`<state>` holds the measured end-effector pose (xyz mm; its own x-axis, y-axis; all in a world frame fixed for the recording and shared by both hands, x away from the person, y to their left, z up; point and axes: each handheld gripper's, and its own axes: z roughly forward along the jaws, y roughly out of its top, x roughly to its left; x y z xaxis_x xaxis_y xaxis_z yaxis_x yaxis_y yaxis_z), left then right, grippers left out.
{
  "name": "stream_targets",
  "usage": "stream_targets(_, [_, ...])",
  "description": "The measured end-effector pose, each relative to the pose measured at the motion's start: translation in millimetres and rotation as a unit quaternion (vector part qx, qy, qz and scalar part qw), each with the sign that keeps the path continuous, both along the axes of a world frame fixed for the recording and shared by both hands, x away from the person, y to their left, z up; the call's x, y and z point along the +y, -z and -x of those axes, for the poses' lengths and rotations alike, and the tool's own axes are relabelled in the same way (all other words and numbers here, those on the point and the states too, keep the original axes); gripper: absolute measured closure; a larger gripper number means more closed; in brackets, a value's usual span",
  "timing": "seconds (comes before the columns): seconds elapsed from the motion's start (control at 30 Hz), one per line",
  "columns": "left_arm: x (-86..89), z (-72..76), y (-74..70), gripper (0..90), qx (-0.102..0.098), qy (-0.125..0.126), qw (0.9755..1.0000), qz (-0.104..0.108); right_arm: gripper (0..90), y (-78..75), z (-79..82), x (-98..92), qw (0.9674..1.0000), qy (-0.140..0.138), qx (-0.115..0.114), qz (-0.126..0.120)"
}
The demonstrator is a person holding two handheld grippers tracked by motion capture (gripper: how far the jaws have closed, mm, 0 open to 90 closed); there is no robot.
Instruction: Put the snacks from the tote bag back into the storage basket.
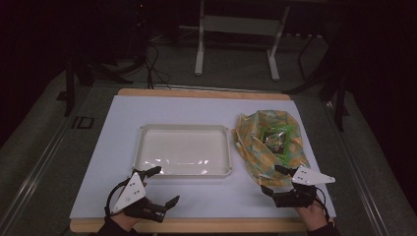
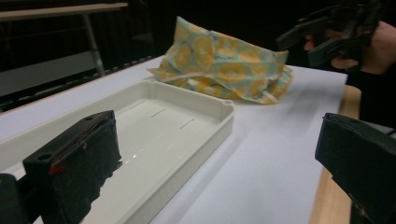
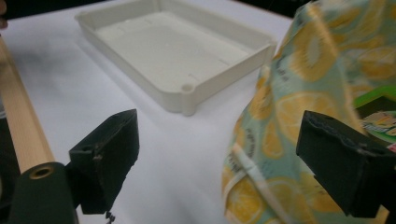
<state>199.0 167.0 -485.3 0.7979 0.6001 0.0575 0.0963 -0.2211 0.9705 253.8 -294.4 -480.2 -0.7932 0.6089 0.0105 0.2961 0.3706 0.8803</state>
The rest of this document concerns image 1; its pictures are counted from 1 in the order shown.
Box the green snack packet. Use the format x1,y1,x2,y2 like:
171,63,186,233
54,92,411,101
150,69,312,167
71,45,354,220
260,124,294,165

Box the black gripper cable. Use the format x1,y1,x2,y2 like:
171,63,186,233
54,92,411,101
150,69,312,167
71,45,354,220
314,186,330,224
104,178,132,217

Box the black floor socket cover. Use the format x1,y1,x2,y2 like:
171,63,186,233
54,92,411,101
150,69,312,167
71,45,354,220
71,115,95,130

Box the person's right hand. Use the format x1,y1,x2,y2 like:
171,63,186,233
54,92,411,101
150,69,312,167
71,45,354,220
296,200,328,232

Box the person's left hand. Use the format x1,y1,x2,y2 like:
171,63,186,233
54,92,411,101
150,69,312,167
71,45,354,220
109,212,142,232

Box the metal floor rail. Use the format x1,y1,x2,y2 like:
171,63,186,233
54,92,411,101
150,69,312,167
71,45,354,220
0,116,77,232
323,101,391,236

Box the white table mat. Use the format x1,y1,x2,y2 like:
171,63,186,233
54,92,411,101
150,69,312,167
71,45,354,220
69,94,337,220

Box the yellow patterned cloth bag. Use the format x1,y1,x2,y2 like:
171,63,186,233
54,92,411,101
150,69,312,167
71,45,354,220
231,109,311,189

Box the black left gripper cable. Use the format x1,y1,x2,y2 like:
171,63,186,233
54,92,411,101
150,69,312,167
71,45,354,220
104,178,132,217

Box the black floor cables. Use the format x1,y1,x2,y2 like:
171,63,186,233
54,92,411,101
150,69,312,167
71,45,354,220
144,42,172,90

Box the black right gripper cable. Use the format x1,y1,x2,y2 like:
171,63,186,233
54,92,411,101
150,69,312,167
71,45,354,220
314,186,330,224

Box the white metal desk frame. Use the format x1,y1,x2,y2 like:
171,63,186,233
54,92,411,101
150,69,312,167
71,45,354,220
178,0,291,83

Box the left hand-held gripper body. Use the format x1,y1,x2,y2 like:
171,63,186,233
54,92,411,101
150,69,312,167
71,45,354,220
111,168,168,224

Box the white plastic tray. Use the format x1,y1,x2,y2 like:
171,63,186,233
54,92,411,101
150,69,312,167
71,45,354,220
132,123,234,180

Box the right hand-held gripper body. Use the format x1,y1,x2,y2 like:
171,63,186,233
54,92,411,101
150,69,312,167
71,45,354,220
273,165,336,209

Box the black metal stand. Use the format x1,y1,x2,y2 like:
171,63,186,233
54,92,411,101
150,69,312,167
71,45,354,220
57,55,134,117
283,32,350,132

